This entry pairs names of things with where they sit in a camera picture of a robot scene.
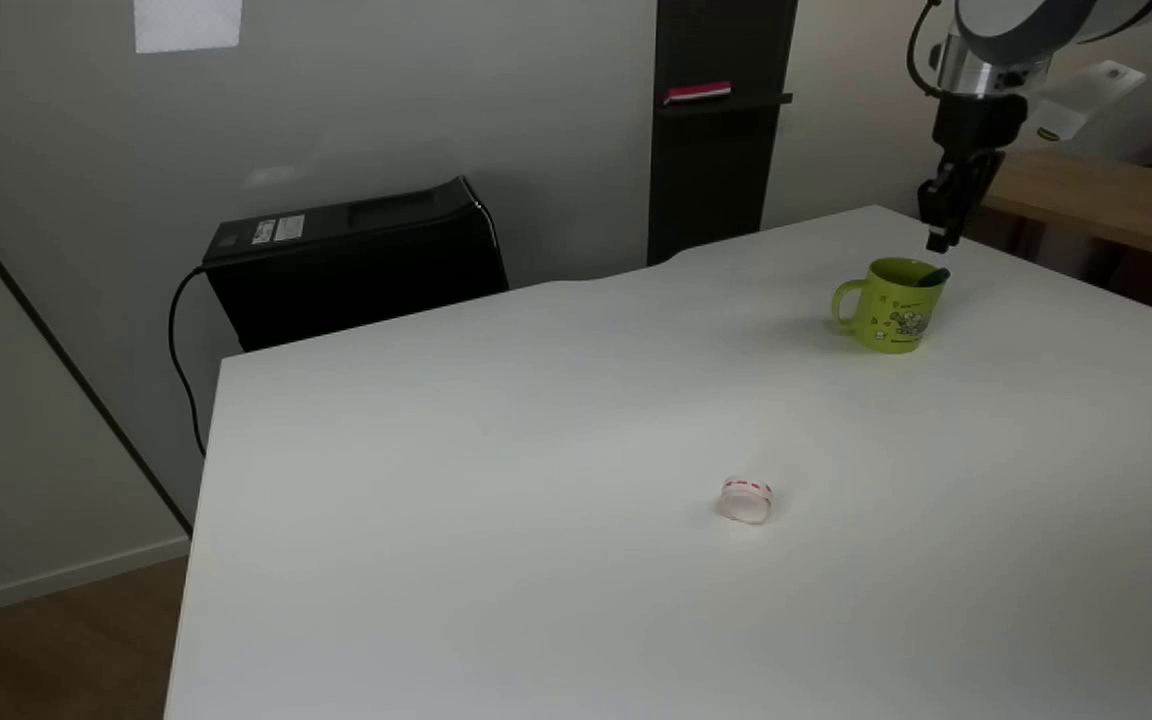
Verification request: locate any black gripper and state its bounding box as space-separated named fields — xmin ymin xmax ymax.
xmin=916 ymin=89 xmax=1038 ymax=256

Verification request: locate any green printed mug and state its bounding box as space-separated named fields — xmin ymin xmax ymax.
xmin=827 ymin=256 xmax=952 ymax=355

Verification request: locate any wooden table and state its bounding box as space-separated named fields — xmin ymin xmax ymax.
xmin=981 ymin=104 xmax=1152 ymax=333

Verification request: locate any black shelf cabinet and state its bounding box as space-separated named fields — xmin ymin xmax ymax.
xmin=644 ymin=0 xmax=805 ymax=269

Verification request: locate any pink item on shelf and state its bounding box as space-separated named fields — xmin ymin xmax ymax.
xmin=662 ymin=75 xmax=738 ymax=109

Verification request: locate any small pink white tape roll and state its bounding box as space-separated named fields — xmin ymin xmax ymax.
xmin=716 ymin=471 xmax=791 ymax=526

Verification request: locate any black computer box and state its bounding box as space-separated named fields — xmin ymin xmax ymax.
xmin=200 ymin=170 xmax=512 ymax=355

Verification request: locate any white paper sheet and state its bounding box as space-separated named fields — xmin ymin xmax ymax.
xmin=134 ymin=0 xmax=249 ymax=54

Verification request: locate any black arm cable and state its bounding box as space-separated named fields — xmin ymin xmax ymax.
xmin=903 ymin=0 xmax=952 ymax=104

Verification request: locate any black power cable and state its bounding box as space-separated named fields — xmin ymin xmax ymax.
xmin=163 ymin=261 xmax=229 ymax=457

